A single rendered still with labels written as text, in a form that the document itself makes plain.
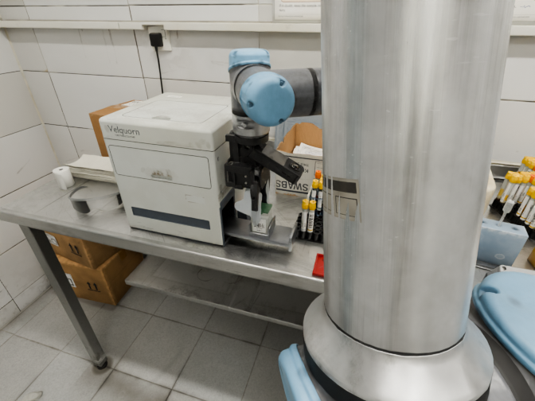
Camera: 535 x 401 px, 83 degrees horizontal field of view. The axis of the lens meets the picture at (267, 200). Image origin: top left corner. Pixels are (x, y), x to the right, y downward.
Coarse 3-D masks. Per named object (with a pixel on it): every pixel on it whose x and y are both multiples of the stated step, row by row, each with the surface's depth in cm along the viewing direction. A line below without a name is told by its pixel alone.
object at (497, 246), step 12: (492, 228) 65; (504, 228) 65; (516, 228) 65; (480, 240) 67; (492, 240) 66; (504, 240) 65; (516, 240) 64; (480, 252) 69; (492, 252) 67; (504, 252) 66; (516, 252) 65; (480, 264) 68; (492, 264) 68; (504, 264) 68
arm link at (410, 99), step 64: (384, 0) 12; (448, 0) 11; (512, 0) 12; (384, 64) 12; (448, 64) 12; (384, 128) 13; (448, 128) 13; (384, 192) 14; (448, 192) 13; (384, 256) 15; (448, 256) 14; (320, 320) 20; (384, 320) 16; (448, 320) 16; (320, 384) 18; (384, 384) 16; (448, 384) 16
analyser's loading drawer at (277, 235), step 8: (224, 216) 79; (224, 224) 76; (232, 224) 76; (240, 224) 76; (248, 224) 71; (272, 224) 73; (296, 224) 73; (224, 232) 74; (232, 232) 74; (240, 232) 74; (248, 232) 74; (272, 232) 74; (280, 232) 74; (288, 232) 74; (296, 232) 75; (256, 240) 73; (264, 240) 71; (272, 240) 71; (280, 240) 71; (288, 240) 71; (288, 248) 70
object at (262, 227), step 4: (272, 208) 73; (268, 212) 70; (272, 212) 73; (264, 216) 70; (268, 216) 70; (260, 220) 70; (264, 220) 69; (268, 220) 71; (252, 224) 71; (260, 224) 70; (264, 224) 70; (268, 224) 71; (252, 228) 72; (256, 228) 71; (260, 228) 71; (264, 228) 71; (256, 232) 72; (260, 232) 72; (264, 232) 71
